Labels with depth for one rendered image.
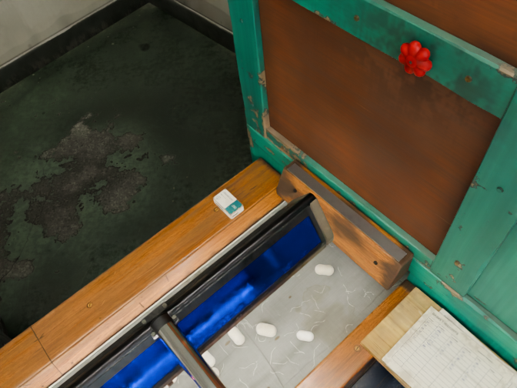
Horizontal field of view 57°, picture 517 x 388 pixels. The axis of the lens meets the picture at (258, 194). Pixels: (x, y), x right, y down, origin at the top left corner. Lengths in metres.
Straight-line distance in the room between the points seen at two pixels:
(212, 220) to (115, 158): 1.29
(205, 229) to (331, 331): 0.33
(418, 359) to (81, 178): 1.71
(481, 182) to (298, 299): 0.44
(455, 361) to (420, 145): 0.38
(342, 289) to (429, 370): 0.21
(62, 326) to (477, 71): 0.81
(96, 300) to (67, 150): 1.46
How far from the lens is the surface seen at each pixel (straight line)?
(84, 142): 2.37
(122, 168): 2.19
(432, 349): 0.89
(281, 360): 0.90
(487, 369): 0.91
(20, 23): 2.77
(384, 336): 0.88
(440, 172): 0.71
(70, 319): 1.00
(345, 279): 0.96
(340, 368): 0.87
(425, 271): 0.89
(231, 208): 0.99
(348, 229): 0.88
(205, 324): 0.57
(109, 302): 0.98
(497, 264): 0.76
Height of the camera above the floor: 1.61
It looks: 55 degrees down
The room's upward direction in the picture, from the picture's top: 8 degrees counter-clockwise
